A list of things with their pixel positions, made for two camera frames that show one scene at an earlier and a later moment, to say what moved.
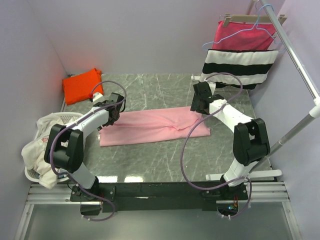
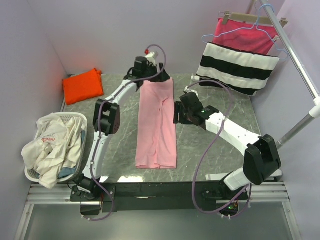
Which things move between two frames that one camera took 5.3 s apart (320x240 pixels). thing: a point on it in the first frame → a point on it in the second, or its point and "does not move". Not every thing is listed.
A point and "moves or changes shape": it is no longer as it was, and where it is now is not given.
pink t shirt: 135,126 moves or changes shape
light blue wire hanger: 247,29 → 254,26
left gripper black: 107,124 → 161,77
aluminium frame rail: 259,193 does not move
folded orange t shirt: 79,88 does not move
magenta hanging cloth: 244,36 does not move
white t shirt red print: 33,153 does not move
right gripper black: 194,107 → 179,108
